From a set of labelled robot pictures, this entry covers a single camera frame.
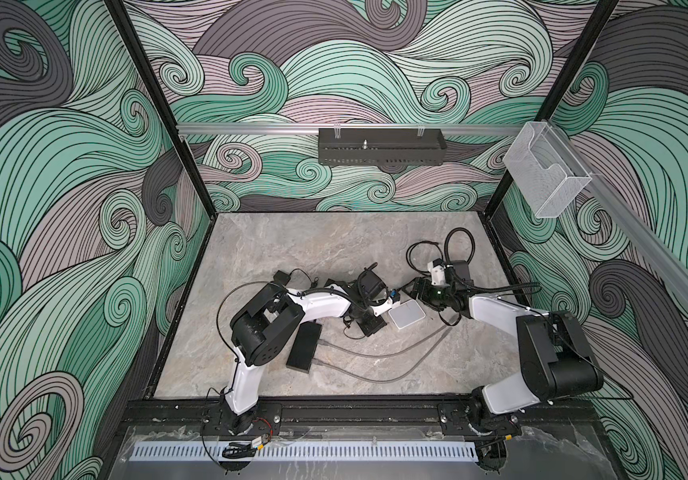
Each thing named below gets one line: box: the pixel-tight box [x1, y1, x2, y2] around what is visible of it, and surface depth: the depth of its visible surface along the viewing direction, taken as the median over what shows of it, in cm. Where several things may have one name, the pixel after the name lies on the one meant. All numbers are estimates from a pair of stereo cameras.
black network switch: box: [286, 320, 322, 374], surface depth 86 cm
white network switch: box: [388, 299, 426, 330], surface depth 92 cm
